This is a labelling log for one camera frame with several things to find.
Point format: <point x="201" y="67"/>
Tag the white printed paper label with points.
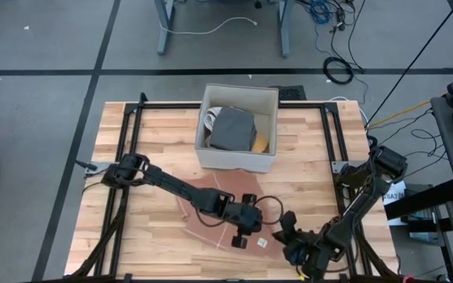
<point x="397" y="196"/>

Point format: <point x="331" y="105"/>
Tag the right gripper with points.
<point x="309" y="251"/>

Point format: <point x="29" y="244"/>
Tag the black metal table frame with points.
<point x="163" y="105"/>

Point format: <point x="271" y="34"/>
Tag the black cart beam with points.
<point x="423" y="200"/>

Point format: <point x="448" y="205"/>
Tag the black perforated floor mat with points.
<point x="291" y="93"/>

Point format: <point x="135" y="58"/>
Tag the mustard yellow towel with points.
<point x="261" y="144"/>

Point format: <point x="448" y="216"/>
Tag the white plaid towel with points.
<point x="210" y="120"/>

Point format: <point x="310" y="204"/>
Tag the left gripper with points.
<point x="248" y="218"/>

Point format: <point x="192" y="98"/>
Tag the black power adapter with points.
<point x="341" y="17"/>

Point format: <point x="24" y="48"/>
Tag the grey desk leg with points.
<point x="164" y="35"/>
<point x="285" y="39"/>

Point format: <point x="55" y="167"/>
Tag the salmon pink towel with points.
<point x="242" y="184"/>

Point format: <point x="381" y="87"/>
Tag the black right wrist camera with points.
<point x="288" y="220"/>

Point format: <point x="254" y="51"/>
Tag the long straight black pole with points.
<point x="407" y="72"/>

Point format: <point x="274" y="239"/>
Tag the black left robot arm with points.
<point x="171" y="184"/>

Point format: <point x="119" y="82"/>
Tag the dark grey waffle towel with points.
<point x="232" y="129"/>

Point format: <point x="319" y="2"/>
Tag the red clamp knob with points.
<point x="408" y="279"/>

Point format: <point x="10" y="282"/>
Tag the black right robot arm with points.
<point x="364" y="196"/>

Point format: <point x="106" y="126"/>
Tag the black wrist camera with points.
<point x="288" y="220"/>
<point x="249" y="198"/>

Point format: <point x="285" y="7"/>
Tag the beige fabric storage box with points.
<point x="234" y="161"/>

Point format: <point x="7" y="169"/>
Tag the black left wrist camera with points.
<point x="249" y="198"/>

